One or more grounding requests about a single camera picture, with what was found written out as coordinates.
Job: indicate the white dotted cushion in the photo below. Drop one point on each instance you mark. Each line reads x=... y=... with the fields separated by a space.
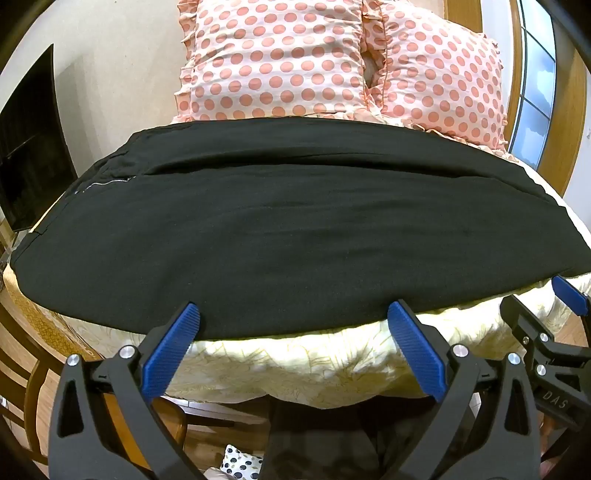
x=241 y=462

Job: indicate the glass window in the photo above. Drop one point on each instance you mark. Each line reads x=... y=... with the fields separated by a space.
x=538 y=69

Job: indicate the black television screen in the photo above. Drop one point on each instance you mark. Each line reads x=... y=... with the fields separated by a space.
x=34 y=152

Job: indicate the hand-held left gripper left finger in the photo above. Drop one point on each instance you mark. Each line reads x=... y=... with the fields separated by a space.
x=173 y=346

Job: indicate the yellow patterned bed sheet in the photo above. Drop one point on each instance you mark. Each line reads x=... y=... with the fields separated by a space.
x=323 y=364

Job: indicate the wooden window frame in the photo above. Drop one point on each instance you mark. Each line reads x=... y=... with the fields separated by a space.
x=562 y=138

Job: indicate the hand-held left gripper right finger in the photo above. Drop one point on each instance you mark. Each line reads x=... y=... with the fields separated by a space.
x=415 y=346

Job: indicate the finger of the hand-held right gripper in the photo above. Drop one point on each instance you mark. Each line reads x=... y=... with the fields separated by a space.
x=519 y=321
x=571 y=295

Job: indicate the black pants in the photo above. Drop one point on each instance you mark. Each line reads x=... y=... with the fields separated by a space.
x=295 y=230

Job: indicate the pink polka dot pillow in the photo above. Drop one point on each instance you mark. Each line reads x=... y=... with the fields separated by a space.
x=438 y=78
x=277 y=60

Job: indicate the wooden chair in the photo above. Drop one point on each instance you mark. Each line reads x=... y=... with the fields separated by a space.
x=27 y=350

